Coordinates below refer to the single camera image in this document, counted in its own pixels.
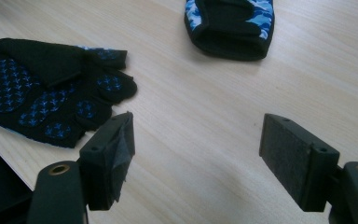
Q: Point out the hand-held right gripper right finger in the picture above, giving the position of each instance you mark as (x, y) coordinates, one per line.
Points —
(295, 155)

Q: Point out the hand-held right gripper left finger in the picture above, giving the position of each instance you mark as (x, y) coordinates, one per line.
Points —
(102, 161)

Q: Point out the black glove with blue dots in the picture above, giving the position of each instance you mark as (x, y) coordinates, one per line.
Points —
(28, 90)

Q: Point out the blue camouflage glove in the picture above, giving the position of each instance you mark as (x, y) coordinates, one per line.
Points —
(230, 28)

